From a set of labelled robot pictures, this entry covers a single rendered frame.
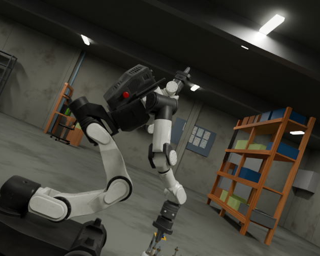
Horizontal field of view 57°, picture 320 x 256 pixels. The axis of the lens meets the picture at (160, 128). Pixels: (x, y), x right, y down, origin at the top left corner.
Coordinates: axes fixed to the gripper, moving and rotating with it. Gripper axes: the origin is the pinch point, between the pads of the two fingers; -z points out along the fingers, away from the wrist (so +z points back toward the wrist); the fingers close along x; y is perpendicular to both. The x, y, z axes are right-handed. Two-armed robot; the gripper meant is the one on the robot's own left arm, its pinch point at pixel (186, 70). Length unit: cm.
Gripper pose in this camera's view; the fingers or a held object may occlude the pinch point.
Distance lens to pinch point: 217.7
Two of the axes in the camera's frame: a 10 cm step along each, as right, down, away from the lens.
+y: -3.3, -4.6, -8.2
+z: -5.6, 8.0, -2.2
